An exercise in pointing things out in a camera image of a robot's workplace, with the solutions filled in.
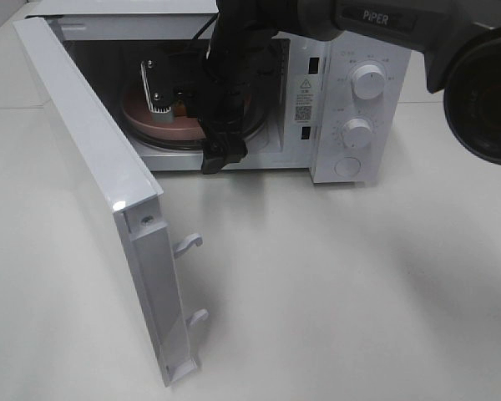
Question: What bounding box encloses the white microwave oven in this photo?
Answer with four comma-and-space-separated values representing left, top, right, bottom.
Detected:
33, 1, 410, 184

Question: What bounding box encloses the pink round plate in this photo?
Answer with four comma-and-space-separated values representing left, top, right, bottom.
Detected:
121, 83, 205, 144

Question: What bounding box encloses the white microwave knob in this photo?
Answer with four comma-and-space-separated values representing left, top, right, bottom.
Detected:
350, 63, 386, 100
341, 119, 373, 149

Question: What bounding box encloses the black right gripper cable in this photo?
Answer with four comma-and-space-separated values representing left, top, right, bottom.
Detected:
190, 16, 216, 80

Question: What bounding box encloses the glass microwave turntable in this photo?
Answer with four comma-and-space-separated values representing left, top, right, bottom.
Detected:
127, 104, 269, 151

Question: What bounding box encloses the burger with sesame bun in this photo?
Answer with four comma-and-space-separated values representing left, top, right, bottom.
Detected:
173, 100, 188, 118

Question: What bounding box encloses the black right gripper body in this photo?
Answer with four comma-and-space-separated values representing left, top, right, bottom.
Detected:
179, 25, 276, 138

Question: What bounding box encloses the white microwave door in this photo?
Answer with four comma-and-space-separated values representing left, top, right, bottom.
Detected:
14, 18, 209, 386

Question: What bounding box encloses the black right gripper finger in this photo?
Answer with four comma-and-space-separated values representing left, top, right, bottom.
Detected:
200, 130, 248, 175

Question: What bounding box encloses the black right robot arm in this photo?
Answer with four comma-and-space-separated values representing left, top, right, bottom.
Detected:
195, 1, 501, 175

